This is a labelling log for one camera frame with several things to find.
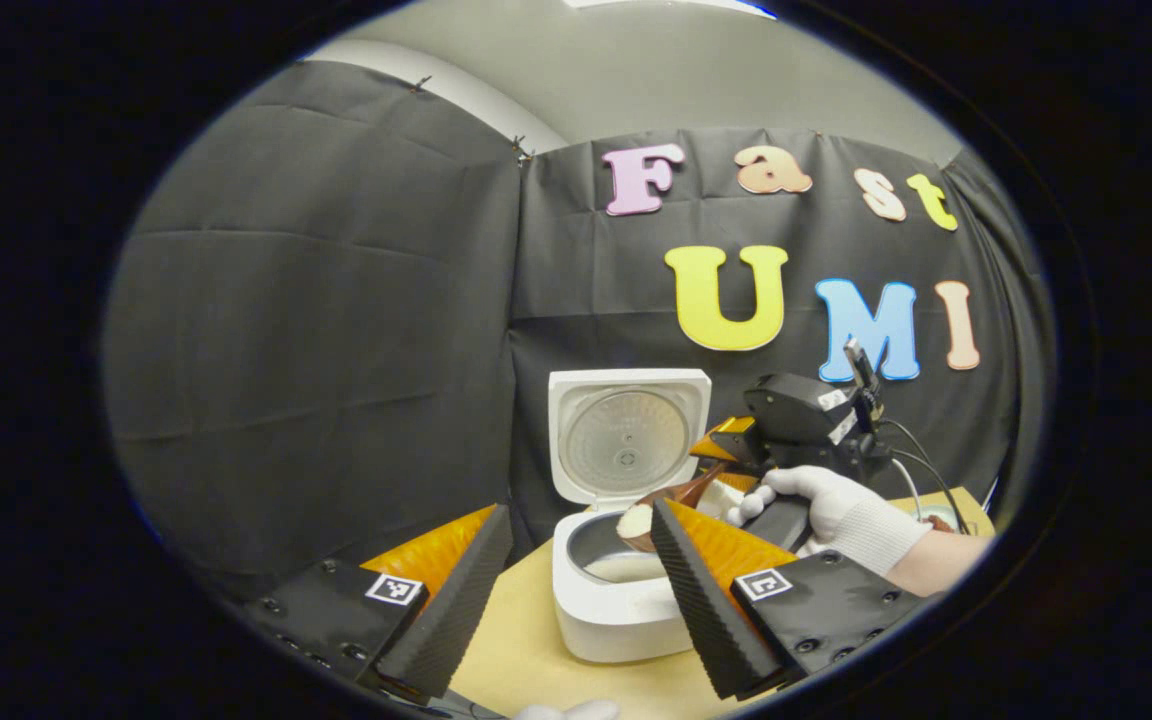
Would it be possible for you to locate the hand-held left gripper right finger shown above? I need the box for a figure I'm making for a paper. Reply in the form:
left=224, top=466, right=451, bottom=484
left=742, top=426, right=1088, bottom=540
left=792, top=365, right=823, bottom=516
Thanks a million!
left=650, top=498, right=937, bottom=701

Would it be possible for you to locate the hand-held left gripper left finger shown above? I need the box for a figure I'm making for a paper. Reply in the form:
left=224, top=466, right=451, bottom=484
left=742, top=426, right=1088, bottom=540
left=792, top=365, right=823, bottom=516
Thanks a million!
left=236, top=505, right=515, bottom=701

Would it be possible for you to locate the brown wooden spoon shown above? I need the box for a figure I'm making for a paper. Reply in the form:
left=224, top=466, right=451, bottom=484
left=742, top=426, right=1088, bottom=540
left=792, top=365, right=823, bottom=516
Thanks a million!
left=616, top=462, right=737, bottom=553

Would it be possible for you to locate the white rice cooker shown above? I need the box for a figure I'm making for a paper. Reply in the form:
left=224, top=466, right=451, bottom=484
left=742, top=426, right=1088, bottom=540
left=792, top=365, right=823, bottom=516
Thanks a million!
left=548, top=368, right=713, bottom=663

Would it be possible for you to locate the black backdrop cloth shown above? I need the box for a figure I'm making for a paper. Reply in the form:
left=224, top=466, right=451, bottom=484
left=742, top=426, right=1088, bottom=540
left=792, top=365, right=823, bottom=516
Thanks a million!
left=101, top=60, right=1055, bottom=601

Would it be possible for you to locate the ceiling light panel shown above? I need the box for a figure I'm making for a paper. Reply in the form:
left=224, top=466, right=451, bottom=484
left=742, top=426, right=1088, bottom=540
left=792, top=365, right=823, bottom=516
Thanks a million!
left=564, top=0, right=779, bottom=20

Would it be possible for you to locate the black cable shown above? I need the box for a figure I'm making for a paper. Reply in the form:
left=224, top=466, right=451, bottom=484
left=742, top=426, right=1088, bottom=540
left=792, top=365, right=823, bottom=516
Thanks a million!
left=881, top=418, right=974, bottom=536

